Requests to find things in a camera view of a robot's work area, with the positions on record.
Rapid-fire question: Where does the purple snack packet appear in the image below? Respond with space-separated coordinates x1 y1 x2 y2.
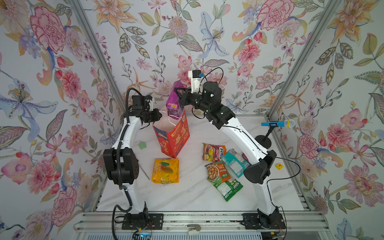
166 80 184 120

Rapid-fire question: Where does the orange green noodle packet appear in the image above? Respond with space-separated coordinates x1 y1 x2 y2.
206 161 231 184

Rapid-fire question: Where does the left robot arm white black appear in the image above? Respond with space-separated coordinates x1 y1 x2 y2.
103 88 162 224

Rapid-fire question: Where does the teal snack packet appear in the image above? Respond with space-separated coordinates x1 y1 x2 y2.
221 149 251 178

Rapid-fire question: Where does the yellow snack packet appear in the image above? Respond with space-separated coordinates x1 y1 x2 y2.
152 159 179 185

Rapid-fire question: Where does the orange candy snack packet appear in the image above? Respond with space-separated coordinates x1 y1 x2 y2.
203 143 227 162

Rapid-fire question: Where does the small green toy piece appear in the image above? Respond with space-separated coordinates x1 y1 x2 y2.
138 141 147 150

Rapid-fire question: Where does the green snack packet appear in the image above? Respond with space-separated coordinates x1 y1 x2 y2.
212 178 243 202

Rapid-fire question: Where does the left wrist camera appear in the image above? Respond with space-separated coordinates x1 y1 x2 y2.
146 95 154 111

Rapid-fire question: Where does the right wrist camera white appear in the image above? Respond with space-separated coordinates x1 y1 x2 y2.
188 70 204 94

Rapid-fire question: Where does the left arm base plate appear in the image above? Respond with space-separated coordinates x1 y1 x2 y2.
122 213 164 230

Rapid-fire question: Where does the aluminium mounting rail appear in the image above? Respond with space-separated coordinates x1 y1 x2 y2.
74 211 329 233

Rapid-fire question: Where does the red paper gift bag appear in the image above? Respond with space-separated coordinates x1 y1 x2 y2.
153 107 190 158

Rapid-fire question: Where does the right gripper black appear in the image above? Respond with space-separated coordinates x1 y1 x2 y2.
175 88 213 118

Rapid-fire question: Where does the small yellow toy block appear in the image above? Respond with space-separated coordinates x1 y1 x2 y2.
276 163 284 170

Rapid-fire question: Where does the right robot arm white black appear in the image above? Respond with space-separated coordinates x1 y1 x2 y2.
174 82 281 228

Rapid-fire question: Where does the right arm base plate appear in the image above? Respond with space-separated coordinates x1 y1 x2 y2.
241 213 286 230

